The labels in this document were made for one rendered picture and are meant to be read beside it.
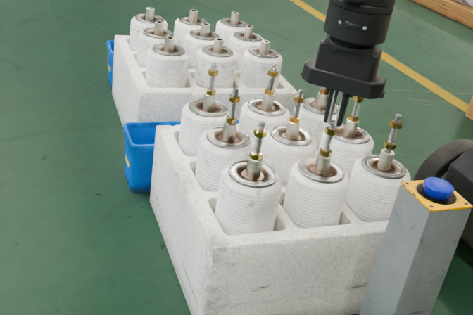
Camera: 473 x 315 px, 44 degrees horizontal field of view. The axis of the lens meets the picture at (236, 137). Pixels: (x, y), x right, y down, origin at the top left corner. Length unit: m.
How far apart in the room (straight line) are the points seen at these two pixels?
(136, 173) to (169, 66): 0.26
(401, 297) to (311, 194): 0.20
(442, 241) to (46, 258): 0.66
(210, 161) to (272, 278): 0.21
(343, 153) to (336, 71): 0.24
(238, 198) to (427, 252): 0.27
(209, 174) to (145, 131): 0.37
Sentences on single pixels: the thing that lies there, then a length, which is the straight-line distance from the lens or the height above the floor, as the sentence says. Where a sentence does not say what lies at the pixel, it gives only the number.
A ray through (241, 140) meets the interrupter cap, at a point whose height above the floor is 0.25.
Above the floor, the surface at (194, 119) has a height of 0.24.
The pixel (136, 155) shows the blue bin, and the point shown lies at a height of 0.09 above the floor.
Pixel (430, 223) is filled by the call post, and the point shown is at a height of 0.29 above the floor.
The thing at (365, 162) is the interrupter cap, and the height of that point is 0.25.
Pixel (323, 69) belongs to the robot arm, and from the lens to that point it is 0.86.
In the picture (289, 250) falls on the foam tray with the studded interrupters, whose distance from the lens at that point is 0.90.
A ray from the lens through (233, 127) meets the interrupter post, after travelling 0.97.
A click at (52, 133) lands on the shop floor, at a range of 1.50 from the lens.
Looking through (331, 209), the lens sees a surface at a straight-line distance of 0.93.
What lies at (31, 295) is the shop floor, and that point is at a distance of 1.03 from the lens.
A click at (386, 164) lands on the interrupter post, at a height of 0.26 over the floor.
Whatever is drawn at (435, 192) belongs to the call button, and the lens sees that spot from 0.81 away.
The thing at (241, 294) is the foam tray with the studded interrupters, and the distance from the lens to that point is 0.93.
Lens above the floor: 0.70
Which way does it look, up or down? 27 degrees down
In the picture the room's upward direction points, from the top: 9 degrees clockwise
